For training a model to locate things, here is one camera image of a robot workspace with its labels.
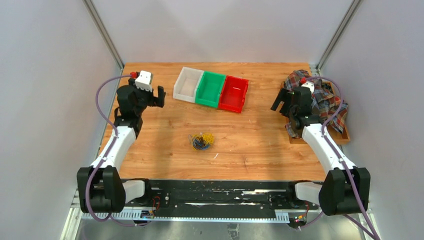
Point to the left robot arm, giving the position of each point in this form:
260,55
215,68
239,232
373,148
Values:
100,187

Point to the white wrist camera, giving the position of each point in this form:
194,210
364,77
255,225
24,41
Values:
307,84
144,81

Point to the plaid cloth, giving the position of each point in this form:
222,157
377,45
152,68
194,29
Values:
324,100

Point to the red plastic bin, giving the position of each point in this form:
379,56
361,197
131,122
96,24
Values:
233,94

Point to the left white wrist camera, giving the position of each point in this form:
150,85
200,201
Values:
144,81

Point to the white plastic bin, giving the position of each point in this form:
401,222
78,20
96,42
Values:
187,83

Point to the aluminium frame rail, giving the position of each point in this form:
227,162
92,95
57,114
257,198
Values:
218,217

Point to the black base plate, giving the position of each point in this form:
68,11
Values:
215,198

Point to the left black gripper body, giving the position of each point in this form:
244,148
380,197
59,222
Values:
145,99

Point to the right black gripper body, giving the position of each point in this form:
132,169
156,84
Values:
292,110

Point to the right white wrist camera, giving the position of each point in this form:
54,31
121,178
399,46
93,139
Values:
307,84

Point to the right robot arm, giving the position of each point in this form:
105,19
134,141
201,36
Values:
346,187

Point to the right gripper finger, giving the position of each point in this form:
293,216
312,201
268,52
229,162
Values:
285,107
283,94

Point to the wooden tray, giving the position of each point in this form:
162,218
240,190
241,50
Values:
340,139

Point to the green plastic bin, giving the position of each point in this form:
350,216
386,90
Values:
209,89

